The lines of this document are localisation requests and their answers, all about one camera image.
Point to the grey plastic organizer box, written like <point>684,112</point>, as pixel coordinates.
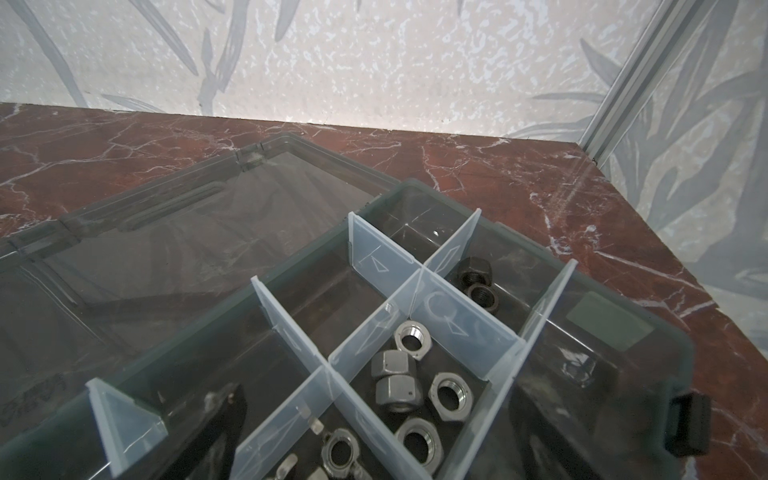
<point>285,268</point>

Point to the large black hex nut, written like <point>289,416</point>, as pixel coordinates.
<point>421,438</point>

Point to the vertical aluminium frame post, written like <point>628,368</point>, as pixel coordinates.
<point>661,43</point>

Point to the silver hex nut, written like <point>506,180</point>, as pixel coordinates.
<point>399,393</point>
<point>413,338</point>
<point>451,397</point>

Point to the silver hex nut threaded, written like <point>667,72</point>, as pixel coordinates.
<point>392,362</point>

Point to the small silver flange nut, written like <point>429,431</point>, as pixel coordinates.
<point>340,455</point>

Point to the silver wing nut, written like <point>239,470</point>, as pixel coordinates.
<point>287,469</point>

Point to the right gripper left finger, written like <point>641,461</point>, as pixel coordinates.
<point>206,450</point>

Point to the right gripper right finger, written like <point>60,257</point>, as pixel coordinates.
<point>546,447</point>

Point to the small black hex nut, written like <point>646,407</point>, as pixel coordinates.
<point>474,270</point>

